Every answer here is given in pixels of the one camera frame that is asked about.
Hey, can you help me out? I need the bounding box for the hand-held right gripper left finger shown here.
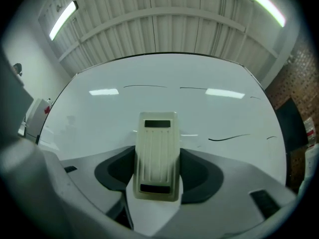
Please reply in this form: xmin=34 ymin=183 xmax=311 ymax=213
xmin=94 ymin=145 xmax=137 ymax=192

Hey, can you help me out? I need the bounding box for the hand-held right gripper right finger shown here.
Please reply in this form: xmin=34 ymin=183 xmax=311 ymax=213
xmin=179 ymin=147 xmax=224 ymax=205

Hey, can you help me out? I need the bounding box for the cream plastic ribbed slotted part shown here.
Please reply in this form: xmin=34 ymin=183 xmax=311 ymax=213
xmin=132 ymin=111 xmax=181 ymax=203

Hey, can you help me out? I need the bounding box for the white cabinet with red mark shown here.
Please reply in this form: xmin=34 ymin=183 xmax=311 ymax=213
xmin=24 ymin=98 xmax=53 ymax=139

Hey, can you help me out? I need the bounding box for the black flat panel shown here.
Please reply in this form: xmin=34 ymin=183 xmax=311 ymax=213
xmin=274 ymin=98 xmax=309 ymax=154

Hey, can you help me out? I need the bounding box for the person's grey shirt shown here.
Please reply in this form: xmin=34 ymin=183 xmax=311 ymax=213
xmin=0 ymin=43 xmax=35 ymax=144

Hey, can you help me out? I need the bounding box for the small black device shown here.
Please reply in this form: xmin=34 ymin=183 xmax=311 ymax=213
xmin=11 ymin=63 xmax=23 ymax=77

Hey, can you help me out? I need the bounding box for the long ceiling tube light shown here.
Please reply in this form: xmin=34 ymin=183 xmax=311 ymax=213
xmin=232 ymin=0 xmax=287 ymax=28
xmin=48 ymin=0 xmax=79 ymax=42

